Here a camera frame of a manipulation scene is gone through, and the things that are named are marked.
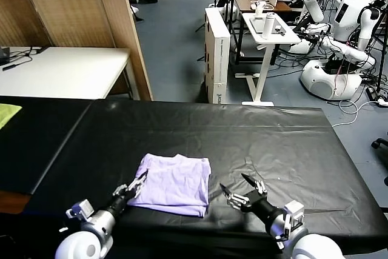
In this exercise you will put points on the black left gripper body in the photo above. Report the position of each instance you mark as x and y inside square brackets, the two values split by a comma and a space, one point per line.
[119, 204]

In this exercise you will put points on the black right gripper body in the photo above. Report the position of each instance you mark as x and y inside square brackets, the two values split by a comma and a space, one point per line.
[260, 206]

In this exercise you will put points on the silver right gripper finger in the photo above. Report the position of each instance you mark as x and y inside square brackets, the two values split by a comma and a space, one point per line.
[259, 188]
[236, 202]

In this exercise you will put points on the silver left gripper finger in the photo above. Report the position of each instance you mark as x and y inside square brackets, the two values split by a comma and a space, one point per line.
[130, 185]
[135, 191]

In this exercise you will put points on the lilac t-shirt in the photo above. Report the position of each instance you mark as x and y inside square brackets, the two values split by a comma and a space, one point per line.
[175, 183]

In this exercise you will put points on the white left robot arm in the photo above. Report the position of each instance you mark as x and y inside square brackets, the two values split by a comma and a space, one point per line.
[82, 247]

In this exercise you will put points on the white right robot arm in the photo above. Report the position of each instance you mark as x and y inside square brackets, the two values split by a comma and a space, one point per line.
[315, 248]

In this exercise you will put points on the white humanoid robot raised arm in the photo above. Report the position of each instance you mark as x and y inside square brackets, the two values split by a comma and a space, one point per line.
[315, 7]

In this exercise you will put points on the large black table cover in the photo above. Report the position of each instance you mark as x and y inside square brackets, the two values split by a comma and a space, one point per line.
[309, 119]

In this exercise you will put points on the small black table cover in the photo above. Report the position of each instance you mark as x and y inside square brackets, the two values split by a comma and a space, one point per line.
[30, 137]

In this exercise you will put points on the white standing desk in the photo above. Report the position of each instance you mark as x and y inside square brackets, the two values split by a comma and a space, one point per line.
[263, 68]

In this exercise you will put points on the black chair base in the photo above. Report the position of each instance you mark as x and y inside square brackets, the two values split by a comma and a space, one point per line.
[380, 143]

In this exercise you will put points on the white table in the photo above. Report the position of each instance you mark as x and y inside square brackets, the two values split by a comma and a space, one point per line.
[66, 71]

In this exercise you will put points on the tall white cardboard box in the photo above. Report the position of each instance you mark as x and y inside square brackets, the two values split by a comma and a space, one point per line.
[218, 52]

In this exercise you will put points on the green cloth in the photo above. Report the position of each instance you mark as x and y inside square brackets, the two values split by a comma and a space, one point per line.
[7, 113]

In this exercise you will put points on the small black device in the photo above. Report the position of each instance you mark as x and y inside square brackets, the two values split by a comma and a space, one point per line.
[280, 30]

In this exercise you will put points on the white bottle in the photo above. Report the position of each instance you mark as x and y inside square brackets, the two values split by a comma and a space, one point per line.
[268, 27]

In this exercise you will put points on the grey tablet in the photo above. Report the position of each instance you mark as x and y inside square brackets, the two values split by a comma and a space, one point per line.
[257, 25]

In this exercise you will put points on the black tripod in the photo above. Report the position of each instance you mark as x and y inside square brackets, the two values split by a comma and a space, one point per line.
[381, 59]

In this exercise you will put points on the white desktop stand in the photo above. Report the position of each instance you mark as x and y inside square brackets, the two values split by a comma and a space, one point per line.
[259, 8]

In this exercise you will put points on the black box on white table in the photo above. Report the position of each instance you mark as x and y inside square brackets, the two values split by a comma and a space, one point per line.
[4, 54]

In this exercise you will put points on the wooden partition screen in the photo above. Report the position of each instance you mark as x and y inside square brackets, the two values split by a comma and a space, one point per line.
[75, 7]

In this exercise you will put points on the brown desk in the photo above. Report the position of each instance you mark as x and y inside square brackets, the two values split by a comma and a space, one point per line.
[247, 1]

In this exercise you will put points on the white humanoid robot with base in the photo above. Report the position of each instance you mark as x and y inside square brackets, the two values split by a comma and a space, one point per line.
[347, 16]

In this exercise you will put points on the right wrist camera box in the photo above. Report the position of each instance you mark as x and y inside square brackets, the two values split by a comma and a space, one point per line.
[294, 213]

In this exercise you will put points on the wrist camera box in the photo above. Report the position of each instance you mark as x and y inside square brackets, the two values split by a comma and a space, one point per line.
[294, 213]
[85, 209]

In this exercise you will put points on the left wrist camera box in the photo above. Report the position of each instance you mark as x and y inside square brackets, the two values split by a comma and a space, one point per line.
[85, 209]

